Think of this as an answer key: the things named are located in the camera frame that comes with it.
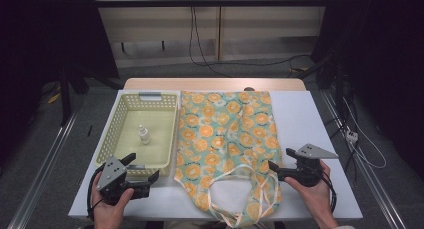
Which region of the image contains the black floor cable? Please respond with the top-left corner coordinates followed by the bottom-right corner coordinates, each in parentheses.
top-left (199, 54), bottom-right (312, 73)

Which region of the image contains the white power strip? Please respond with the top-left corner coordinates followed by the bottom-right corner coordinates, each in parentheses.
top-left (345, 130), bottom-right (360, 144)

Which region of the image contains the black metal stand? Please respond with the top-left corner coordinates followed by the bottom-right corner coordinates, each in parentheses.
top-left (58, 67), bottom-right (88, 127)

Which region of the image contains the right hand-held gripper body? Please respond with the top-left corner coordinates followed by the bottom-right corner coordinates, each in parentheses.
top-left (277, 142), bottom-right (340, 188)

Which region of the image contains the person's right hand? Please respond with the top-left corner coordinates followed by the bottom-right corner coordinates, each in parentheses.
top-left (284, 161), bottom-right (336, 225)

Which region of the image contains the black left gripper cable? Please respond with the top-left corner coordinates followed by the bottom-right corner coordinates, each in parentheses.
top-left (86, 164), bottom-right (105, 221)

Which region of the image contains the white floor cable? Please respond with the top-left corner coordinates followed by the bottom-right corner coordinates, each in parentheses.
top-left (342, 97), bottom-right (388, 170)

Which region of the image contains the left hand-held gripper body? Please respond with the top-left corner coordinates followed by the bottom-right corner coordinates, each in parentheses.
top-left (96, 156), bottom-right (152, 206)

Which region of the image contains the black hanging wall cable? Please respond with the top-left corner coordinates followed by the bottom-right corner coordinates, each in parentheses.
top-left (188, 5), bottom-right (232, 78)

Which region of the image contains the pale yellow perforated plastic basket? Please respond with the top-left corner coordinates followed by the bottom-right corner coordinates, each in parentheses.
top-left (94, 91), bottom-right (181, 178)

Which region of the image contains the small white plastic bottle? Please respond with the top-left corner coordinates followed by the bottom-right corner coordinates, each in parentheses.
top-left (138, 124), bottom-right (152, 146)

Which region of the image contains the orange slice print tote bag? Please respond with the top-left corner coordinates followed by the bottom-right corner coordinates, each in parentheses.
top-left (174, 89), bottom-right (285, 229)

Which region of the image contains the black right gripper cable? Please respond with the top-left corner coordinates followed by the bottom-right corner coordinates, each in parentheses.
top-left (319, 168), bottom-right (338, 214)

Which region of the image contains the person's left hand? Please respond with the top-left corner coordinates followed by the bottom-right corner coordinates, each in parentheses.
top-left (91, 171), bottom-right (135, 224)

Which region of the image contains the metal floor rail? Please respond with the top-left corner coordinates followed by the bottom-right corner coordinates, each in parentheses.
top-left (6, 110), bottom-right (83, 229)
top-left (320, 88), bottom-right (409, 229)

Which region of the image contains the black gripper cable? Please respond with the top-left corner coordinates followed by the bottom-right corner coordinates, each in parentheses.
top-left (319, 168), bottom-right (338, 214)
top-left (86, 164), bottom-right (105, 221)

